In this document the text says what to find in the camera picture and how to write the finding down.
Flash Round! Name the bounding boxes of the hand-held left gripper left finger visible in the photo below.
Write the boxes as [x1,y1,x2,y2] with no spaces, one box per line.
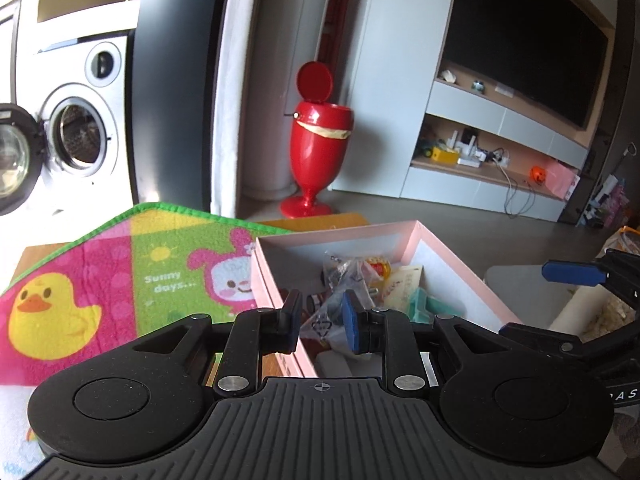
[131,289,304,402]

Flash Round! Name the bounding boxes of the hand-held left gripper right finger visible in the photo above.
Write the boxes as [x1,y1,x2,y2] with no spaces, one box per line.
[341,289,508,402]

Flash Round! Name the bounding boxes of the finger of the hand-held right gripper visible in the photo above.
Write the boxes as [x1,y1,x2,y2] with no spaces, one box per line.
[498,322,602,362]
[541,259,622,287]

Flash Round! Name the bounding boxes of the clear plastic bag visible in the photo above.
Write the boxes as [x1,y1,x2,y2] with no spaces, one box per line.
[300,287,352,349]

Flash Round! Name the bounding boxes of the pink cardboard box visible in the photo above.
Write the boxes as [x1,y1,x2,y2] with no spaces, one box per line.
[250,219,524,380]

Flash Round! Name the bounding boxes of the white charger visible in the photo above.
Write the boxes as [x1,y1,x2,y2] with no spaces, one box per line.
[315,352,352,379]

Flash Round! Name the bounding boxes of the clear bag with dark item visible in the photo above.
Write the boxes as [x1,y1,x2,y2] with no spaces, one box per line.
[320,251,384,307]

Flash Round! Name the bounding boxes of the cream fluffy cloth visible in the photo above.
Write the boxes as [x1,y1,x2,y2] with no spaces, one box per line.
[584,294,640,342]

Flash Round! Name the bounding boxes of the cream card packet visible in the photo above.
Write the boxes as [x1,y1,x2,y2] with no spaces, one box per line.
[382,265,426,311]

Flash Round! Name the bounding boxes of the colourful toy packages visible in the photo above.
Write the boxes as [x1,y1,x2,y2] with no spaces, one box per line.
[580,170,632,232]

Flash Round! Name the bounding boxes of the teal plastic item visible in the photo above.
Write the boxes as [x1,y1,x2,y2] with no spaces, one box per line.
[410,287,451,324]

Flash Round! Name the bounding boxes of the pink paper bag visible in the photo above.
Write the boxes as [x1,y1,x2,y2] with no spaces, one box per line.
[547,157,582,202]

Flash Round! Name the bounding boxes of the white television cabinet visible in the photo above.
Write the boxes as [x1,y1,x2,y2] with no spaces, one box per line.
[400,60,597,224]

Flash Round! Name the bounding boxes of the white router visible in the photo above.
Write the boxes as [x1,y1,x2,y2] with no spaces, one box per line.
[450,129,481,166]

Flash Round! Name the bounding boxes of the red trash bin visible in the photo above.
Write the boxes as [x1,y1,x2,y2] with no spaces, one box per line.
[279,61,355,219]

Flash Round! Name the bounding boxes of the colourful cartoon play mat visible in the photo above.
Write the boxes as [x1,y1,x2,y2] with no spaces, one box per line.
[0,201,302,480]

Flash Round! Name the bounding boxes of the black television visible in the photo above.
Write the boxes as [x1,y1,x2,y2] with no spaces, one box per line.
[442,0,610,129]

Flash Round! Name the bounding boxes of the white tall cabinet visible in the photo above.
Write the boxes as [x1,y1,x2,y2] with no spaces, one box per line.
[344,0,461,199]

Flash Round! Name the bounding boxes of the grey refrigerator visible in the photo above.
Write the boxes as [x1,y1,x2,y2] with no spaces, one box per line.
[125,0,237,212]

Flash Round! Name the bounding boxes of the silver washing machine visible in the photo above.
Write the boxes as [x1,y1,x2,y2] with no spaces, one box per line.
[0,30,139,217]

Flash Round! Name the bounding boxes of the white cable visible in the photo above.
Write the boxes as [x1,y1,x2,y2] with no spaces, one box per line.
[500,164,537,219]

